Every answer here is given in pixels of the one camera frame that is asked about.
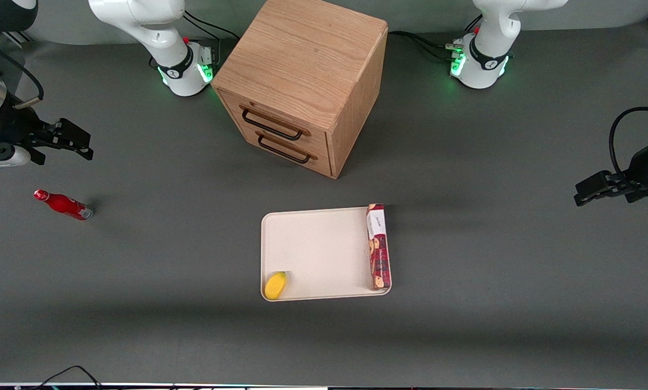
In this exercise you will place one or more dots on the red coke bottle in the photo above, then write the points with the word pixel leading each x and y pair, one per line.
pixel 64 205

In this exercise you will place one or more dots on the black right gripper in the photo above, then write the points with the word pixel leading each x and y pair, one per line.
pixel 11 125

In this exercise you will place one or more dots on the wooden drawer cabinet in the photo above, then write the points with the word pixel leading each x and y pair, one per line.
pixel 302 65

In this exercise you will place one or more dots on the yellow toy mango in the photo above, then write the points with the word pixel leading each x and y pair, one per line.
pixel 275 285

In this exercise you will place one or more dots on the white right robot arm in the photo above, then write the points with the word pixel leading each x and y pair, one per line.
pixel 167 32

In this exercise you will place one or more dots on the red cookie box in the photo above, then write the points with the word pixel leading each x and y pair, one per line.
pixel 378 249

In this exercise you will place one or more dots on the aluminium frame rail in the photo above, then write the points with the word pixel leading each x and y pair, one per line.
pixel 18 37

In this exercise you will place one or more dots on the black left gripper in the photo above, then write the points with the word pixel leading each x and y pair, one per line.
pixel 639 169

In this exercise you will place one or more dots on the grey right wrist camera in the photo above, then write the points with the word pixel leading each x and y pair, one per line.
pixel 1 156

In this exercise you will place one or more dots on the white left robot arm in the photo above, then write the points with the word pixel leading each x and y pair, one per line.
pixel 489 54

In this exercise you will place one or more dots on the cream plastic tray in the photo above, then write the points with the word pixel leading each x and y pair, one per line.
pixel 324 254

